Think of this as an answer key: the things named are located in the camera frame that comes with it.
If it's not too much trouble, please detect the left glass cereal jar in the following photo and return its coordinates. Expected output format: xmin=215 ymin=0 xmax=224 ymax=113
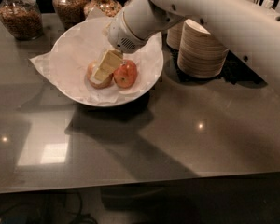
xmin=0 ymin=0 xmax=43 ymax=40

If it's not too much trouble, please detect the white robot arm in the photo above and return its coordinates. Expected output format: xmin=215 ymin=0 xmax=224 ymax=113
xmin=106 ymin=0 xmax=280 ymax=94

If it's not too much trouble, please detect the stack of paper bowls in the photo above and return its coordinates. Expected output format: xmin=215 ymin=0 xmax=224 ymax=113
xmin=166 ymin=22 xmax=184 ymax=50
xmin=177 ymin=20 xmax=229 ymax=78

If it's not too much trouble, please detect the black mat under bowls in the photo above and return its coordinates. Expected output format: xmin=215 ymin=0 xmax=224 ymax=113
xmin=162 ymin=35 xmax=267 ymax=89

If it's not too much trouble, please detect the front stack of paper bowls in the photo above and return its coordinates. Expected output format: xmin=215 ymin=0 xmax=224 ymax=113
xmin=177 ymin=20 xmax=229 ymax=78

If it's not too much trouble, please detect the white bowl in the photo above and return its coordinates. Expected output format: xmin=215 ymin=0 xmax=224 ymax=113
xmin=49 ymin=17 xmax=164 ymax=108

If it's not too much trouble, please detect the yellowish red apple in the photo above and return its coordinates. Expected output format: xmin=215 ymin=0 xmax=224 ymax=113
xmin=86 ymin=61 xmax=113 ymax=89

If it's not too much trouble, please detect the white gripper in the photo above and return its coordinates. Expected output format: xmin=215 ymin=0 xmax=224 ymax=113
xmin=90 ymin=11 xmax=147 ymax=84

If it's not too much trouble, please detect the white paper liner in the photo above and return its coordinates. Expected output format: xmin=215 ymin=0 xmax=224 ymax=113
xmin=29 ymin=7 xmax=163 ymax=105

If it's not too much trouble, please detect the rear stack of paper bowls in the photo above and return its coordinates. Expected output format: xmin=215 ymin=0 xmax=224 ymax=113
xmin=166 ymin=22 xmax=184 ymax=50

